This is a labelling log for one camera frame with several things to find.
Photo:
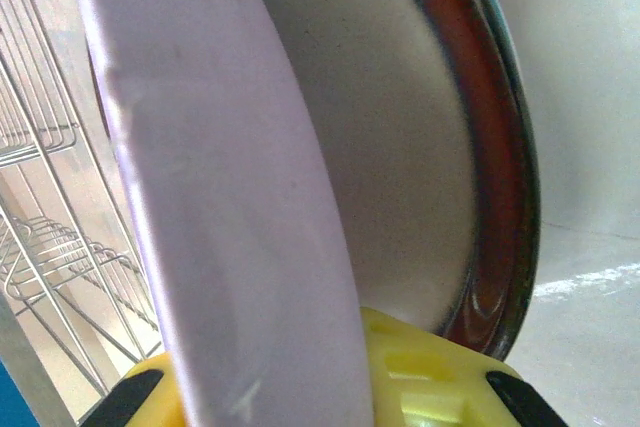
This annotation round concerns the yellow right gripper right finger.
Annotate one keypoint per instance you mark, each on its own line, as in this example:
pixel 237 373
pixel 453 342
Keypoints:
pixel 440 387

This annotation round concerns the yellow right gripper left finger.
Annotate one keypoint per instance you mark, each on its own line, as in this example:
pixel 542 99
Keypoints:
pixel 150 397

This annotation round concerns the lilac plate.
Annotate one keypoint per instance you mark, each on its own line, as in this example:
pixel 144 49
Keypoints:
pixel 215 147

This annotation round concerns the dark red rimmed plate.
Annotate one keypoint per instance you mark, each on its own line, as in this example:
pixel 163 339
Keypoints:
pixel 400 122

